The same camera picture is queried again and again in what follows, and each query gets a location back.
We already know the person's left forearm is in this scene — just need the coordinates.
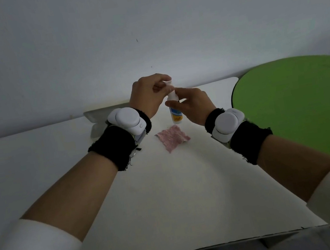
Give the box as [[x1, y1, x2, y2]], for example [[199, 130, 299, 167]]
[[11, 147, 130, 250]]

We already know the white spray bottle yellow label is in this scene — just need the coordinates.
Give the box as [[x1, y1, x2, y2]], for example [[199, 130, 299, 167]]
[[163, 88, 185, 126]]

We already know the green round table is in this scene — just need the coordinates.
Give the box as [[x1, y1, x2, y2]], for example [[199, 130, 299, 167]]
[[226, 51, 330, 193]]

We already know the white wrist tracker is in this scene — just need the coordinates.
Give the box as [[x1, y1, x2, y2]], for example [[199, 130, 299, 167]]
[[106, 104, 149, 141], [208, 106, 249, 146]]

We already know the white flat board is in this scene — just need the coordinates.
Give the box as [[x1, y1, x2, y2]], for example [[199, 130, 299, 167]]
[[83, 103, 137, 140]]

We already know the person's right hand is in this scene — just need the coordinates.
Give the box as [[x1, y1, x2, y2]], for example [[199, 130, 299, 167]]
[[173, 82, 219, 130]]

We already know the person's left hand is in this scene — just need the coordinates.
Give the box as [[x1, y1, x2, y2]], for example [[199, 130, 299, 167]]
[[125, 71, 179, 123]]

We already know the person's right forearm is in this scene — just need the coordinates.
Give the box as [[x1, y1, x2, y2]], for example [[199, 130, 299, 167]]
[[252, 124, 330, 210]]

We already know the black wristband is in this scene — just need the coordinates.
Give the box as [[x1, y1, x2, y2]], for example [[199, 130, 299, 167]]
[[82, 105, 159, 177], [202, 100, 278, 173]]

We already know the pink cloth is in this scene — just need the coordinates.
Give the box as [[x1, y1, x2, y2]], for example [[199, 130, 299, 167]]
[[153, 122, 193, 156]]

